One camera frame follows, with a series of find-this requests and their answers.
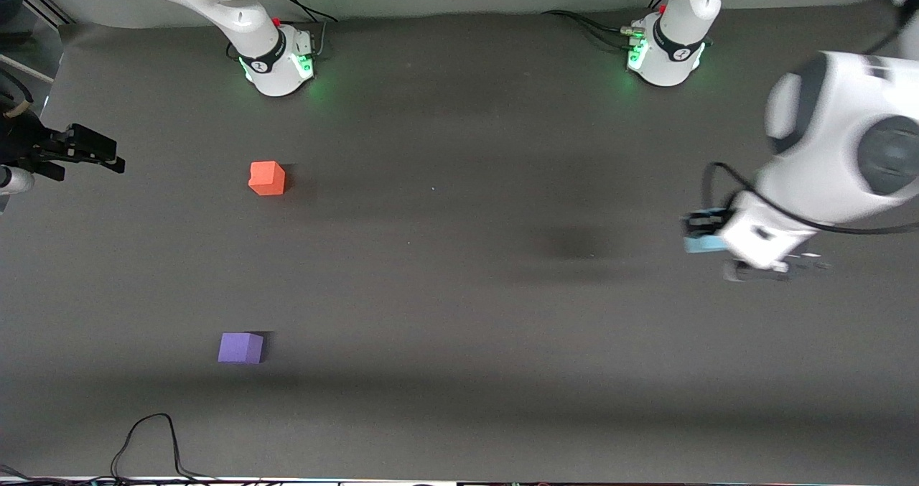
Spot black arm base cables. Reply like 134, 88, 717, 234
271, 0, 339, 63
541, 0, 671, 50

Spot dark grey table mat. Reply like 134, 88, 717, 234
0, 0, 919, 484

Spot looped black table cable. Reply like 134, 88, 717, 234
111, 413, 216, 482

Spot black right arm base cables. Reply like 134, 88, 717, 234
271, 0, 339, 63

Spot black left arm base cables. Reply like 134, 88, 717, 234
541, 0, 671, 50

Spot purple foam block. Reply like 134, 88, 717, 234
218, 332, 264, 365

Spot light blue foam block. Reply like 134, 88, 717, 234
683, 207, 727, 255

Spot thin wooden stick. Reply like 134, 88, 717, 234
0, 53, 55, 85

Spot orange foam block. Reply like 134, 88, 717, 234
248, 161, 286, 197

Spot aluminium frame rail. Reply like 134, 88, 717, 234
22, 0, 75, 27

